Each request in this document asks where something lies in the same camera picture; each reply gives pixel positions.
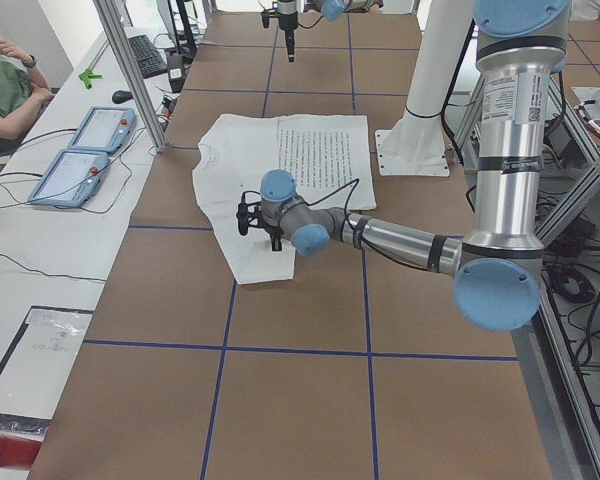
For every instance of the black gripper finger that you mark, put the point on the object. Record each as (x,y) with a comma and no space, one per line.
(290,48)
(276,243)

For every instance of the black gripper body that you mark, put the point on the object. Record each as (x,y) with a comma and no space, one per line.
(271,231)
(287,21)

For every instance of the white long-sleeve printed shirt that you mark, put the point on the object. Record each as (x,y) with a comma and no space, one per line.
(328,157)

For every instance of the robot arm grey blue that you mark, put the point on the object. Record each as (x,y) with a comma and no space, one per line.
(496,267)
(331,9)

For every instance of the black keyboard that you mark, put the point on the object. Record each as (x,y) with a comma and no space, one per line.
(147,56)

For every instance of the upper blue teach pendant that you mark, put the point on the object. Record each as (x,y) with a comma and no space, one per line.
(104,129)

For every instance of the blue teach pendant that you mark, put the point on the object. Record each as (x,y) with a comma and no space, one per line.
(104,129)
(71,179)

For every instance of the black computer mouse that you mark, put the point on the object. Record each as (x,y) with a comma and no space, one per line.
(121,96)

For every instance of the lower blue teach pendant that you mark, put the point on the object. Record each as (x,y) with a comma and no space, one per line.
(71,179)

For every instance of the green plastic tool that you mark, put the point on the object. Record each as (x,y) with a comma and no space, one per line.
(88,76)

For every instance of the person in green shirt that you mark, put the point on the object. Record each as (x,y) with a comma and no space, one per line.
(24,94)

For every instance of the white paper sheet in sleeve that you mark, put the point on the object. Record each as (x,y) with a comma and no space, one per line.
(36,365)

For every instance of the red object at edge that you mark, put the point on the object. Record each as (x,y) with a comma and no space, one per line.
(18,452)

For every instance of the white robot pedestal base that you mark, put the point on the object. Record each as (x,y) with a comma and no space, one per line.
(415,145)

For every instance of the aluminium frame post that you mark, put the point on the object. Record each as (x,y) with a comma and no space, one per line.
(116,35)

